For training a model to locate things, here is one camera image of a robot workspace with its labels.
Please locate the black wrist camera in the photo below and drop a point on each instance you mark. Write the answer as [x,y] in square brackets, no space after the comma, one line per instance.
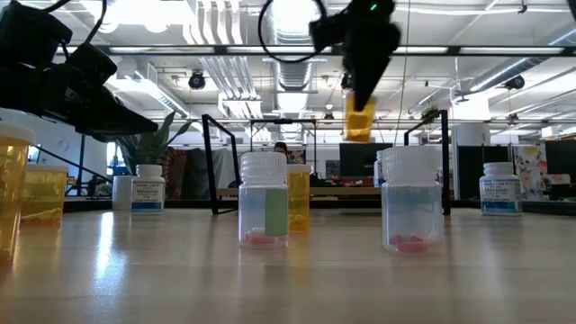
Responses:
[326,33]
[92,63]

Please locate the small amber pill bottle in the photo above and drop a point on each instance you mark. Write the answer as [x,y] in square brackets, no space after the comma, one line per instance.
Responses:
[300,202]

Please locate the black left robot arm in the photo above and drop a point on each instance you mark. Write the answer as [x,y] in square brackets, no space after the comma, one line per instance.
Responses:
[31,31]

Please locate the black frame wooden shelf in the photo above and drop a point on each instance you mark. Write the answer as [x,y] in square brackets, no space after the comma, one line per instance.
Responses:
[337,191]

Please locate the black office partition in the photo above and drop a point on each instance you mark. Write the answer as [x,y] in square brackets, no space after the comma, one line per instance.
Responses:
[468,171]
[562,157]

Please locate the black aluminium table frame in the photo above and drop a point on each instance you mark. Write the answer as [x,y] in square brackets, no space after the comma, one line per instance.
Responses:
[549,208]

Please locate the red patterned cloth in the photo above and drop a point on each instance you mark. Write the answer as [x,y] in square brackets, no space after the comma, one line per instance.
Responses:
[173,175]

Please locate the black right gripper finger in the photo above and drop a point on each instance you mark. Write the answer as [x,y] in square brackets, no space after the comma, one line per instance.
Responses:
[364,76]

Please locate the person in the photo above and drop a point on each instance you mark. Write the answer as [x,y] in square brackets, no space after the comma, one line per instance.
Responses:
[281,148]

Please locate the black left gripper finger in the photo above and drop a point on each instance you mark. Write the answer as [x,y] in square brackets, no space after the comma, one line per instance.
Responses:
[112,119]

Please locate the clear bottle behind right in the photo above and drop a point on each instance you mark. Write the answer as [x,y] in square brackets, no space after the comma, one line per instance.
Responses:
[377,171]

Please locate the black overhead beam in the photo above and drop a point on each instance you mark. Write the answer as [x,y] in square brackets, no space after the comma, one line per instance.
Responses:
[219,50]

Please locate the clear bottle green label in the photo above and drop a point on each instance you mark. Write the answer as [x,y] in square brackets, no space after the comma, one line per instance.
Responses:
[263,211]

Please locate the black ceiling spotlight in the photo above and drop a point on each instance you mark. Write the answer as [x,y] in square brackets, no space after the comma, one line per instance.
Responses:
[345,82]
[515,82]
[196,80]

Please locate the clear plastic pill bottle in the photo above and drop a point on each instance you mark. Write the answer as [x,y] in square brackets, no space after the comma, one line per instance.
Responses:
[411,211]

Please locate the grey cloth cover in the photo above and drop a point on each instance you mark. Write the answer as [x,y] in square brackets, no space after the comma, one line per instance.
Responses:
[198,166]

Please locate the floral print panel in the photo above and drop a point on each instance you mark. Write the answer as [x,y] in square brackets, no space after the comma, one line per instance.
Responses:
[531,166]

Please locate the white melatonin bottle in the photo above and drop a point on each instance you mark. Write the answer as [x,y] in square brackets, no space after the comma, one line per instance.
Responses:
[500,193]
[148,193]

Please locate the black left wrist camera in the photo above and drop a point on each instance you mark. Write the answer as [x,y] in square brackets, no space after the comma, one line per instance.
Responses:
[92,63]

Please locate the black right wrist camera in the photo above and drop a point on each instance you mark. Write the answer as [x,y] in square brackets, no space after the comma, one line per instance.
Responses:
[326,33]

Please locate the green plant white pot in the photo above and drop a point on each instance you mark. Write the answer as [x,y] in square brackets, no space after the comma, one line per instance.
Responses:
[121,193]

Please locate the black monitor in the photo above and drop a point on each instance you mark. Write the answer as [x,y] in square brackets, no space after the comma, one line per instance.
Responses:
[360,159]

